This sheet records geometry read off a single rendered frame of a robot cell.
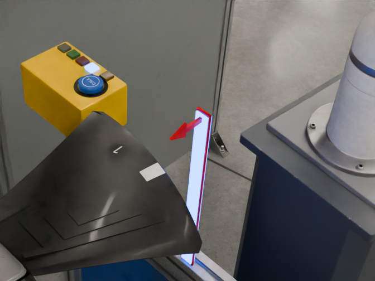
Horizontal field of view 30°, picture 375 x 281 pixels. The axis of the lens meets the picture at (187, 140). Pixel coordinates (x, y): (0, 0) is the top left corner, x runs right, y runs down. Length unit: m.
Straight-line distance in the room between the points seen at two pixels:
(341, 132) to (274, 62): 1.80
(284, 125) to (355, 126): 0.15
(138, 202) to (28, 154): 1.06
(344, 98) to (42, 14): 0.77
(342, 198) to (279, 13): 2.19
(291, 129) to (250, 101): 1.52
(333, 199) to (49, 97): 0.50
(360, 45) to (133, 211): 0.49
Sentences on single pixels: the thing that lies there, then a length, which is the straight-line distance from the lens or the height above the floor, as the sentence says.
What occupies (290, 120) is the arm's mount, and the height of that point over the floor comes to 0.94.
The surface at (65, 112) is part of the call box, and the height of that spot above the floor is 1.04.
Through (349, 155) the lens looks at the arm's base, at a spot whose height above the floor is 0.95.
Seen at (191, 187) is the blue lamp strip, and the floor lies 1.04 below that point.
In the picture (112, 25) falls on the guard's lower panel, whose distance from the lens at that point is 1.85.
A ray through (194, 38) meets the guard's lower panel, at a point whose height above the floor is 0.55.
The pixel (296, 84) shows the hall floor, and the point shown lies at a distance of 2.93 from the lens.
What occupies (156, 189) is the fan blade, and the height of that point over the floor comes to 1.16.
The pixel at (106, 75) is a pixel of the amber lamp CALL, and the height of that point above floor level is 1.08.
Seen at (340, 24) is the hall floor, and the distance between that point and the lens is 3.35.
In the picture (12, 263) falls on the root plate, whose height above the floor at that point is 1.18.
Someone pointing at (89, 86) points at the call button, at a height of 1.08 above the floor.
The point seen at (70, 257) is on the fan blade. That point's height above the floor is 1.18.
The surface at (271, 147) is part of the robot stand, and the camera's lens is 1.27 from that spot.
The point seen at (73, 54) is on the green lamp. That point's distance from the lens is 1.21.
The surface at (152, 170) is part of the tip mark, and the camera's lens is 0.88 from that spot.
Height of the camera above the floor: 1.80
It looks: 44 degrees down
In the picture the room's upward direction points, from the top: 5 degrees clockwise
